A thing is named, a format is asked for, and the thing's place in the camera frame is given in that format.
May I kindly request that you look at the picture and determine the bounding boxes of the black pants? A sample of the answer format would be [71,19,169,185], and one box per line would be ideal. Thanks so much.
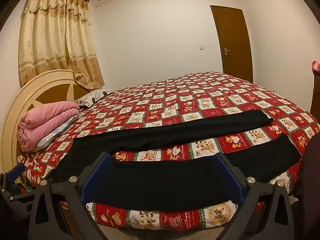
[56,110,302,212]

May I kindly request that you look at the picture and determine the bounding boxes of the beige floral curtain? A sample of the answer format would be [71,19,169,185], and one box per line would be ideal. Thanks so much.
[19,0,105,90]

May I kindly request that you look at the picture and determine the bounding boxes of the brown wooden door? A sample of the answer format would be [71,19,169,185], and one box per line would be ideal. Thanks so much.
[209,5,254,83]

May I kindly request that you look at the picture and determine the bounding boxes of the pink folded quilt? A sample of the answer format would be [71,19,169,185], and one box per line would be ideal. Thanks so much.
[16,101,80,152]

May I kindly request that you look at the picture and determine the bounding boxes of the wooden dresser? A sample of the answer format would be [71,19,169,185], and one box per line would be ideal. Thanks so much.
[309,69,320,121]

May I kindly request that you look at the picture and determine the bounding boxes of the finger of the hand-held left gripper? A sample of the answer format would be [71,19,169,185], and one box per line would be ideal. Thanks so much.
[6,164,26,183]

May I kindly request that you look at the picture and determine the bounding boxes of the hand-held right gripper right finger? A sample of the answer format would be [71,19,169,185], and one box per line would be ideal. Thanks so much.
[216,153,296,240]

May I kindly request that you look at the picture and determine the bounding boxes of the red printed blanket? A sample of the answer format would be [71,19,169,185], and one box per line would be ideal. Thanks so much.
[17,71,320,230]

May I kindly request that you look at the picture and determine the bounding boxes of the cream wooden headboard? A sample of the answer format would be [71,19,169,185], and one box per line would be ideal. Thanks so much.
[1,69,93,179]

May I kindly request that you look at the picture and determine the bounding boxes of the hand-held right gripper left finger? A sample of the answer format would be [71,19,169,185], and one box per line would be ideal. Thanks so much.
[28,152,113,240]

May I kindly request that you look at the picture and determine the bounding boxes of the grey patterned pillow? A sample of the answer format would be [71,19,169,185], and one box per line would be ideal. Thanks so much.
[74,89,113,108]

